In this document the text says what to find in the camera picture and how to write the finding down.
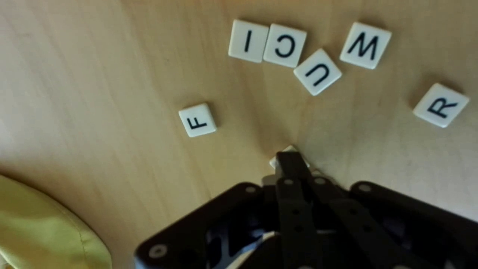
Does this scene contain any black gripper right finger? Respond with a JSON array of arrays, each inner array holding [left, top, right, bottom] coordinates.
[[312, 175, 478, 269]]

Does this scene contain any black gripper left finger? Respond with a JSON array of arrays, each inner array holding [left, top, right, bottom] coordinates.
[[132, 151, 325, 269]]

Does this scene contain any white letter tile R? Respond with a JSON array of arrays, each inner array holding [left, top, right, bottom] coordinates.
[[410, 80, 471, 130]]

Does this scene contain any white letter tile F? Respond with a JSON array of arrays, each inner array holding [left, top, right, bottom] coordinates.
[[177, 101, 217, 139]]

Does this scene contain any white letter tile U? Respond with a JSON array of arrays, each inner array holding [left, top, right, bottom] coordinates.
[[291, 46, 343, 97]]

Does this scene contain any white letter tile C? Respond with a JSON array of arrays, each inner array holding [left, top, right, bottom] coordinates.
[[261, 22, 309, 68]]

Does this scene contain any white letter tile I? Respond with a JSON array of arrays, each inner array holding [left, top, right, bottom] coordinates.
[[226, 18, 270, 64]]

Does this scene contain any white letter tile W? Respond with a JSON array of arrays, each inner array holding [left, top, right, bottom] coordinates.
[[338, 21, 392, 70]]

